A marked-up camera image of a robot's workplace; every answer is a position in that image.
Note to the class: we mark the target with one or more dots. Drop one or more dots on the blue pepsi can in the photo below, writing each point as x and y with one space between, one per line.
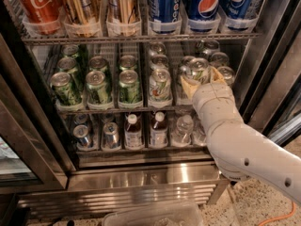
240 12
201 11

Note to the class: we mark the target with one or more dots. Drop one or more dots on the green can front middle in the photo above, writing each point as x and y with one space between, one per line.
99 89

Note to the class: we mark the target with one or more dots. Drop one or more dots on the green can front right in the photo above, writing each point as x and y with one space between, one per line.
129 89

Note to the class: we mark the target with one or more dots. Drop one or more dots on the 7up can second-row right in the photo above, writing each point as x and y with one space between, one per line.
219 59

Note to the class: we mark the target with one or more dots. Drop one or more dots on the brown juice bottle left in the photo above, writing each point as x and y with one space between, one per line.
133 133

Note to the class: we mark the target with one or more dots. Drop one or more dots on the clear water bottle left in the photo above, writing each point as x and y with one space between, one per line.
181 136

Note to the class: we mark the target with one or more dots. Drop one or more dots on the clear water bottle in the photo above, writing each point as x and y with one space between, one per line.
198 136
181 136

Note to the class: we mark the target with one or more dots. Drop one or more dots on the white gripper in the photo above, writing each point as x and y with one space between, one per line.
211 97

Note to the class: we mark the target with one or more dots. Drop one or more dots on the red Coca-Cola can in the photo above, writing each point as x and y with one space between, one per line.
42 13

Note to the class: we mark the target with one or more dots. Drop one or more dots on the clear plastic bin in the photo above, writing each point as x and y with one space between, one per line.
177 213

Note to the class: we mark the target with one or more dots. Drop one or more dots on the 7up can back right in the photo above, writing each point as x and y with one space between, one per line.
205 48

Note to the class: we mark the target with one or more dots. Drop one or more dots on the clear water bottle right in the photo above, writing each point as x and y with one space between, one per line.
198 136

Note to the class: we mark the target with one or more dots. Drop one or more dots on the green can second-row middle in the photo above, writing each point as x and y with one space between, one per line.
99 63

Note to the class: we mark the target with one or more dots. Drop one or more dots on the blue Pepsi can middle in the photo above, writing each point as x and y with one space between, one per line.
201 11

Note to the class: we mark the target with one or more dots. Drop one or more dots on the silver blue can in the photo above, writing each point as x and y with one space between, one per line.
111 136
83 119
108 117
83 136

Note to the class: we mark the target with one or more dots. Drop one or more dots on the gold can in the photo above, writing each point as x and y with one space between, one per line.
82 18
122 16

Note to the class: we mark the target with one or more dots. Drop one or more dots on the gold can left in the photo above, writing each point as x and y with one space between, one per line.
82 18

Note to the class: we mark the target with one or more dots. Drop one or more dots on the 7up can second-row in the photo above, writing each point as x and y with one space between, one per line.
159 62
182 67
219 59

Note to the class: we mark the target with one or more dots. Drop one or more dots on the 7up can second-row left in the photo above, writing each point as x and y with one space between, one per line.
159 62

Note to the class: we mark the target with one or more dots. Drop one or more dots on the fridge door left glass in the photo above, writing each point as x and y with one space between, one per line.
19 108

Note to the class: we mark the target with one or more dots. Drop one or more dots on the blue Bud Light can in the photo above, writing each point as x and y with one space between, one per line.
164 14

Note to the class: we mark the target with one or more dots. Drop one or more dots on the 7up can second-row middle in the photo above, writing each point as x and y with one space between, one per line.
182 67

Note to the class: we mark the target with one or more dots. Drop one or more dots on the stainless steel fridge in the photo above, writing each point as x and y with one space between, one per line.
102 181

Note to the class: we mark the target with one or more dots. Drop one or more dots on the green can second-row right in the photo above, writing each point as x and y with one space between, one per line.
127 62

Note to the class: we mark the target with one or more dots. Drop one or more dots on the silver blue can back left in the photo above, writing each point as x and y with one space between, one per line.
83 119

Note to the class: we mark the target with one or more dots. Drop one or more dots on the silver blue can front left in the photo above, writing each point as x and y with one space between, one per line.
83 136

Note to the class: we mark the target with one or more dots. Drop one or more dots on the gold can right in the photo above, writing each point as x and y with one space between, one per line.
122 16

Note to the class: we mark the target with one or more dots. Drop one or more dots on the blue Pepsi can right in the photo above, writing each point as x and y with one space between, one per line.
240 12

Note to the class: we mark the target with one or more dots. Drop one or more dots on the green can second-row left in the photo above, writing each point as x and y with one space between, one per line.
70 65

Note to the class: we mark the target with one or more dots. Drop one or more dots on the silver blue can front right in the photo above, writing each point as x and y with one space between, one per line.
111 136

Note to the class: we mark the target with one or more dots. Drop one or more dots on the green can front left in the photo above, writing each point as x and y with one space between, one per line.
65 89

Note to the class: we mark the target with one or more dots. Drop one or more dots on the brown juice bottle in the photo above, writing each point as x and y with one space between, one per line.
158 130
133 133

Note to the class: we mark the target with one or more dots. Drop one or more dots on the green can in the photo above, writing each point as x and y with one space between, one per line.
65 89
78 52
129 89
99 89

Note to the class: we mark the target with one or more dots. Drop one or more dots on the green can second-row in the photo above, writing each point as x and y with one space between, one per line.
70 65
99 63
127 62

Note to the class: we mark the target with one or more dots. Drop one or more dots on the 7up can back left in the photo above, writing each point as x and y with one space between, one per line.
157 48

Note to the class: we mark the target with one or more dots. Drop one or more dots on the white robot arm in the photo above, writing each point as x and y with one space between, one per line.
239 151

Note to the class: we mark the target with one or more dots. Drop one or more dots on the white 7up can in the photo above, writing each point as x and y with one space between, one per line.
160 82
198 70
228 74

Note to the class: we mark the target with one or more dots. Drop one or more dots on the green can back left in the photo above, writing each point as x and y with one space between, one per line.
78 52

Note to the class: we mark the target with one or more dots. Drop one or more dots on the brown juice bottle right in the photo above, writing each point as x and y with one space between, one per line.
158 130

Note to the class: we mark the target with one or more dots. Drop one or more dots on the silver blue can back right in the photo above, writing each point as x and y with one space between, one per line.
108 117

